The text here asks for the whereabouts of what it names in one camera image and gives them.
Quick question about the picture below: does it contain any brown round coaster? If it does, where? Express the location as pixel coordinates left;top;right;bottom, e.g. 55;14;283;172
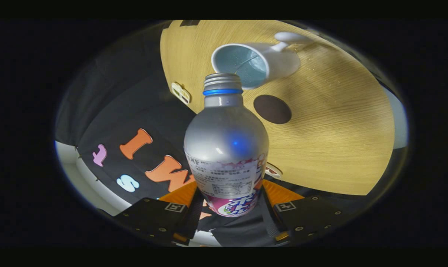
253;95;292;125

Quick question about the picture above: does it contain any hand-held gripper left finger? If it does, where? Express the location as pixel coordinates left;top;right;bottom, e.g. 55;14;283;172
115;181;204;245

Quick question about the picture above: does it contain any white divided sauce tray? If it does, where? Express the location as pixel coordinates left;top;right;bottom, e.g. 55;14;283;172
171;82;191;105

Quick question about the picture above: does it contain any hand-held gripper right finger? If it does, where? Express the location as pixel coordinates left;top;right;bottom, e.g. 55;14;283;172
259;180;352;243

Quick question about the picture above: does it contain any white round plate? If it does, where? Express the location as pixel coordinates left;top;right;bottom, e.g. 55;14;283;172
265;162;283;179

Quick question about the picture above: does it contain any silver juice bottle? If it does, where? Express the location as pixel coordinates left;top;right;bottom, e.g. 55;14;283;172
184;73;270;217

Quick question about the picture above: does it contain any wooden table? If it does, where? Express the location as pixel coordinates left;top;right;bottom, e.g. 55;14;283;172
160;20;395;196

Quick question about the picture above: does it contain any black backdrop cloth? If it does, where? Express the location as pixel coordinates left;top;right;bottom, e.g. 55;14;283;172
55;20;358;247

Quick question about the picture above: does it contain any white cup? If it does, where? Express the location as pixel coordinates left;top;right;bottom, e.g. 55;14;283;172
211;32;313;90

